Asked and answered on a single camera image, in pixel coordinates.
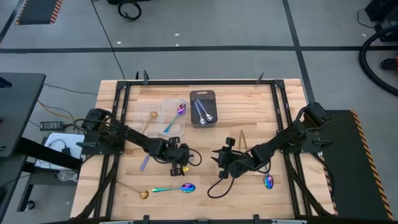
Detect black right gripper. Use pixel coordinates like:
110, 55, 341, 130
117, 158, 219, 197
218, 136, 250, 180

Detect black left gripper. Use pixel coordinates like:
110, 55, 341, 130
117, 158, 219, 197
163, 136, 185, 177

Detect rainbow metal spoon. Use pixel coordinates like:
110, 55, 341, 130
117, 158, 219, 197
152, 182, 197, 194
264, 173, 275, 190
164, 103, 187, 134

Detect clear plastic bin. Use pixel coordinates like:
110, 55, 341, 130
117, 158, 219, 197
157, 98, 188, 138
134, 100, 162, 138

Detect grey plastic bin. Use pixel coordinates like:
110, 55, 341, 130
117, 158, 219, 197
189, 90, 218, 129

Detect white paper sheet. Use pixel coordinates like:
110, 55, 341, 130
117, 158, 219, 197
34, 133, 85, 171

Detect clear glass bottle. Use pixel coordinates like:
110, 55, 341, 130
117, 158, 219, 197
57, 169, 78, 183

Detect large black striped-edge mat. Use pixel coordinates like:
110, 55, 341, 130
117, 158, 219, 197
313, 109, 395, 221

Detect black power adapter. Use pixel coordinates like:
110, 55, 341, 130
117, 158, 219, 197
39, 121, 65, 131

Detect black desk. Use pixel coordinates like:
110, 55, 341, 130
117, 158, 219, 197
0, 72, 83, 224

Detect orange and black device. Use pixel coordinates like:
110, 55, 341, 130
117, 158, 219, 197
381, 54, 398, 71

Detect small black striped-edge mat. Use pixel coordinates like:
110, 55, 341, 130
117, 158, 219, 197
14, 0, 63, 26

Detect black equipment box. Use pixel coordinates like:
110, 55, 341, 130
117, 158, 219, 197
364, 0, 398, 43

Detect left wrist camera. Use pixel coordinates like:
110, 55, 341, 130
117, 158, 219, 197
181, 143, 192, 166

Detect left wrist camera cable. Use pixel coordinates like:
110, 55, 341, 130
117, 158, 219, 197
186, 147, 203, 167

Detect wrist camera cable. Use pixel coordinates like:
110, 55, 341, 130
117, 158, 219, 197
207, 174, 238, 199
186, 147, 203, 167

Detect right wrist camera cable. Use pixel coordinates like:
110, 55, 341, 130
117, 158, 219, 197
207, 174, 238, 199

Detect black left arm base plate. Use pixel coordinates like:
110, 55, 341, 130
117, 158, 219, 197
76, 141, 124, 156

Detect black aluminium table frame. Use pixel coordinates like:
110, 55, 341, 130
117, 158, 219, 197
74, 79, 335, 224

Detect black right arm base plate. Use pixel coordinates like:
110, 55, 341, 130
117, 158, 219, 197
277, 129, 333, 154

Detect thin black floor cable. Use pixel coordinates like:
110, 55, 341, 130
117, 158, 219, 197
43, 83, 99, 96

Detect yellow floor cable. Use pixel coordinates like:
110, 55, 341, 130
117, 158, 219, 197
36, 99, 75, 121

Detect long black floor cable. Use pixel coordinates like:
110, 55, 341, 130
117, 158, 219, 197
91, 0, 126, 80

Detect coiled black cable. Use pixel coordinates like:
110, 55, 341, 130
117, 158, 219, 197
117, 0, 142, 22

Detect thick black hose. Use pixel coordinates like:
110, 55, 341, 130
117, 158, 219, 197
358, 25, 398, 96

